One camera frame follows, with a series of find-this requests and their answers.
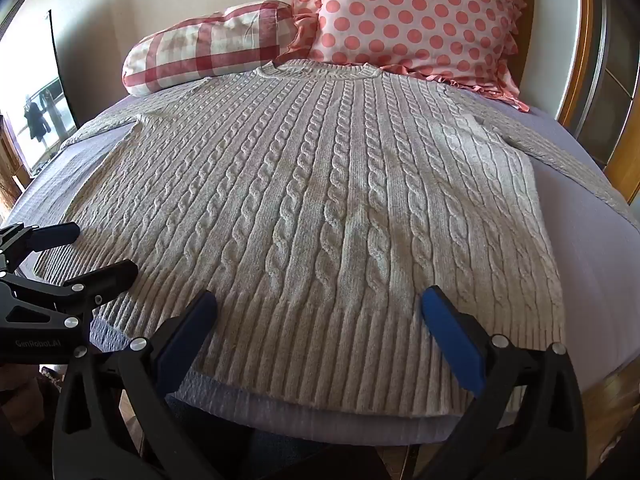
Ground wooden headboard frame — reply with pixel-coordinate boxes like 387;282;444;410
557;0;640;201

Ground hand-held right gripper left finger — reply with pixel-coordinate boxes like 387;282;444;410
52;289;219;480

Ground beige cable-knit sweater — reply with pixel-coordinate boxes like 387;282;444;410
35;58;640;418

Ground pink polka dot pillow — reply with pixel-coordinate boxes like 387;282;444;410
292;0;532;113

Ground red checkered bolster pillow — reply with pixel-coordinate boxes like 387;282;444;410
122;0;296;97

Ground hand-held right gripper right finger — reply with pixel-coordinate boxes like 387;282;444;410
416;285;587;480

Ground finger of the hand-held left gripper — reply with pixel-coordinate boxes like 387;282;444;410
0;221;81;275
0;259;139;328

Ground wall poster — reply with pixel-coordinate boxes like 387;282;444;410
0;9;79;177

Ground lavender bed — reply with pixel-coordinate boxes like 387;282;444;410
0;92;640;448

